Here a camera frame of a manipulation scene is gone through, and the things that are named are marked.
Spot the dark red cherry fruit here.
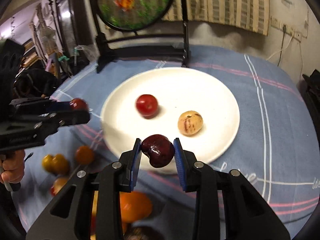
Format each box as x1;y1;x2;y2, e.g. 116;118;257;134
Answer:
140;134;175;168

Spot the striped beige melon fruit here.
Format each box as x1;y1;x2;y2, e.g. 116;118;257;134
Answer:
177;111;203;136

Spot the small dark red plum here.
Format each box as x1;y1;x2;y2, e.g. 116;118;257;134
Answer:
69;98;88;111

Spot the large red plum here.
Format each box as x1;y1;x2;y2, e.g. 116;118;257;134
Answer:
136;94;158;118

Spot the orange kumquat back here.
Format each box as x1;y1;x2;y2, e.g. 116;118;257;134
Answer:
74;145;95;165

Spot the large orange mandarin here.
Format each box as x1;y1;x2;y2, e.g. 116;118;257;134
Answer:
120;191;153;223

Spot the small red cherry tomato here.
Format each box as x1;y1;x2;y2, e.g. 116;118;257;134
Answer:
50;177;68;196

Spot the pale cream round fruit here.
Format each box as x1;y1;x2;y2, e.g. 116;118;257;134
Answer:
92;191;99;216

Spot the yellow green tomato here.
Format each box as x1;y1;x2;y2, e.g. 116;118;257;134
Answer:
42;154;54;173

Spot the dark brown mangosteen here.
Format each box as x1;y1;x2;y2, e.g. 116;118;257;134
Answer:
124;227;150;240

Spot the operator left hand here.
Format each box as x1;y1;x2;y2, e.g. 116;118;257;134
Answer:
1;150;25;184

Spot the orange persimmon fruit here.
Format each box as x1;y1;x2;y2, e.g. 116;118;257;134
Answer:
51;154;70;176

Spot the white oval plate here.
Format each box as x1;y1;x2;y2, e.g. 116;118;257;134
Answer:
100;67;240;164

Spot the standing electric fan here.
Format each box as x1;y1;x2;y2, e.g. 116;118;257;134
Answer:
38;25;59;56

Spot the clear plastic bag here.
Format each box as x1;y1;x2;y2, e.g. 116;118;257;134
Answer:
74;44;99;62

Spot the dark wooden framed painting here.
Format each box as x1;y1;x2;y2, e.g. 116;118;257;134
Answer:
55;0;93;57

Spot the blue striped tablecloth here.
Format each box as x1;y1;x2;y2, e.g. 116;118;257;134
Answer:
12;46;319;237

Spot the goldfish round screen ornament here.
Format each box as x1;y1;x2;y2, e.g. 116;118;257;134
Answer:
89;0;189;73

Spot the black hat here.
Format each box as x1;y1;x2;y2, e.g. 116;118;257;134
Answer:
302;69;319;119

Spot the beige checkered curtain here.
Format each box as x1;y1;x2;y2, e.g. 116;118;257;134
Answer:
159;0;270;36

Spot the wall power strip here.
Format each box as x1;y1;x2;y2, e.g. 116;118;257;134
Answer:
270;17;303;42

